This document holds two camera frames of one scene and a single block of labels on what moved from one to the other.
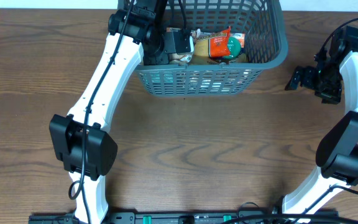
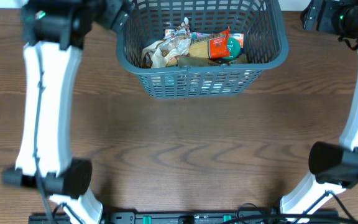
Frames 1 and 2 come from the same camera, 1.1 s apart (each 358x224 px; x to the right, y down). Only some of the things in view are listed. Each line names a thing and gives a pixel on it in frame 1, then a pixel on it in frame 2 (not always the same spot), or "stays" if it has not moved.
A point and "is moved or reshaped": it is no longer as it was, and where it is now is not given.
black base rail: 332,217 stays
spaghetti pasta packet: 215,44 -> 198,55
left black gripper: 161,59 -> 108,17
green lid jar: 234,46 stays
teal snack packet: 158,78 is moved or reshaped
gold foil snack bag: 206,60 stays
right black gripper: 305,78 -> 309,16
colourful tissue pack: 240,36 stays
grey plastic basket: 262,22 stays
